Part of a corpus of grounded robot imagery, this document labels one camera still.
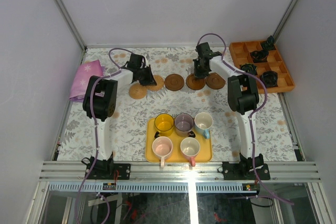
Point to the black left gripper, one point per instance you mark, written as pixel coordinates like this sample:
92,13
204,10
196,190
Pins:
146,75

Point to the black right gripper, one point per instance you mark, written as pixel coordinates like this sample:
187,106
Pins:
197,74

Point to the light woven coaster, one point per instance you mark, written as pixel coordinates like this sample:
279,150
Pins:
159,84
137,92

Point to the dark brown wooden coaster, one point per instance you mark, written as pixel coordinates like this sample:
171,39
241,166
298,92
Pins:
215,81
195,83
174,82

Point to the blue mug cream inside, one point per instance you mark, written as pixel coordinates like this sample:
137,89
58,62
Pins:
203,123

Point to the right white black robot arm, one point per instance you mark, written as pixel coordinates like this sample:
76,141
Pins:
242,94

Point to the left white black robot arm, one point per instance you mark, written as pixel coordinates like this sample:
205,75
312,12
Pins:
100,99

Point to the yellow glass cup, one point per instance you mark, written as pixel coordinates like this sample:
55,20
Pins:
164,124

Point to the black object in tray left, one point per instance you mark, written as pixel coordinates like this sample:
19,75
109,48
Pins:
249,68

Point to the black object in tray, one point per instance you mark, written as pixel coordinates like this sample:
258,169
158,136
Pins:
259,56
269,44
249,68
269,79

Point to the pink star cloth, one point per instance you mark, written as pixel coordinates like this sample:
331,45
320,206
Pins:
81,80

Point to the black object in tray middle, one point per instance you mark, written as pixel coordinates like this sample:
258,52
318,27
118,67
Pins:
259,56

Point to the purple mug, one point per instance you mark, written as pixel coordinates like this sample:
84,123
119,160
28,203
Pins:
183,123

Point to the orange compartment tray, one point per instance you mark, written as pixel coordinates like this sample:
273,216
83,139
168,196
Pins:
240,53

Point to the black object in tray back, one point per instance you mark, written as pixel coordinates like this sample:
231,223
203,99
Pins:
269,44

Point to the black object in tray front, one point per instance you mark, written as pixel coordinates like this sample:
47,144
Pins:
269,79

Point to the black clip on tray right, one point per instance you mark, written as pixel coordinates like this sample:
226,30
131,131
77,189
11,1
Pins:
192,134

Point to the pink mug left front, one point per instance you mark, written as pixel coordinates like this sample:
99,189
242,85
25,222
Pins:
162,148

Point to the yellow plastic tray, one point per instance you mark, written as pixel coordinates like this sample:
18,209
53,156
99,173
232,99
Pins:
205,154

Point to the cream mug pink handle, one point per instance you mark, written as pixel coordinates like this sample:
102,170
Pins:
190,148

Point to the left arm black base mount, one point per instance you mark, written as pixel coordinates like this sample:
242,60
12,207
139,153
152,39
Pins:
108,169

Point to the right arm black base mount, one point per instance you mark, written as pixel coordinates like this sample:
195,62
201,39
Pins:
244,170

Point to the aluminium front rail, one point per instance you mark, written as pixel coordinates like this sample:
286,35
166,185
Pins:
280,172

